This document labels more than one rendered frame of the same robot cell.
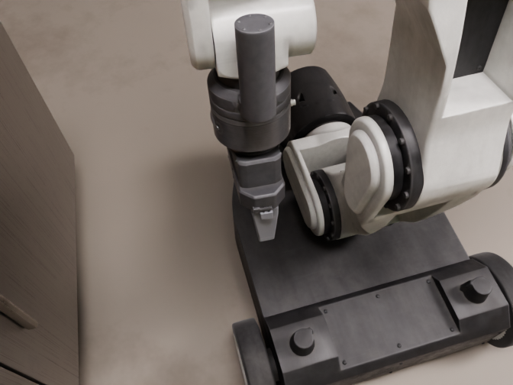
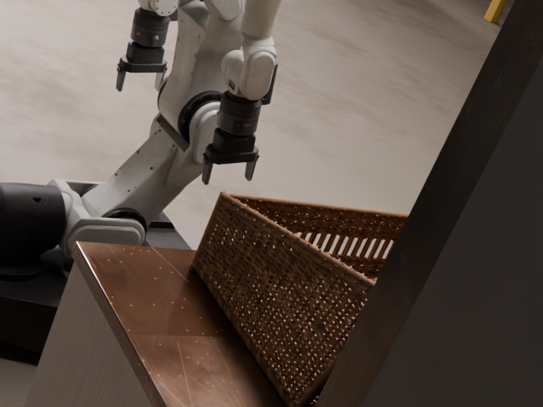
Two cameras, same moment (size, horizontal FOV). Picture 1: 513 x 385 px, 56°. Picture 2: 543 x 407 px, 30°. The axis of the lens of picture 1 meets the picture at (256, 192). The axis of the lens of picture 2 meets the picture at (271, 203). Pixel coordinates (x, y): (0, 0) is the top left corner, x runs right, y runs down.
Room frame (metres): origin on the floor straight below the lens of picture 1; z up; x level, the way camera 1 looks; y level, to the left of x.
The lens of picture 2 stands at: (1.14, 1.94, 1.42)
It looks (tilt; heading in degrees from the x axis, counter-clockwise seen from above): 23 degrees down; 244
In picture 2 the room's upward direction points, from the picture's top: 23 degrees clockwise
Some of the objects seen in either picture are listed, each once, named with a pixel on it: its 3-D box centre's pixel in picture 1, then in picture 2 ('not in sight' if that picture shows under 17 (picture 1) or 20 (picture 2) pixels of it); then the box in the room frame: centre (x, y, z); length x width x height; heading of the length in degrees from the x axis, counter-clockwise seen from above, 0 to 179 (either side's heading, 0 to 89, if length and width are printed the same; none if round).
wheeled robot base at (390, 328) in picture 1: (342, 213); (93, 250); (0.51, -0.19, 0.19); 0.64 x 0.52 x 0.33; 16
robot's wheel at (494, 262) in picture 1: (491, 299); not in sight; (0.35, -0.51, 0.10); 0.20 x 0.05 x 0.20; 16
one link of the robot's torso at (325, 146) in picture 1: (343, 179); (91, 219); (0.54, -0.18, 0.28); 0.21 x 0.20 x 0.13; 16
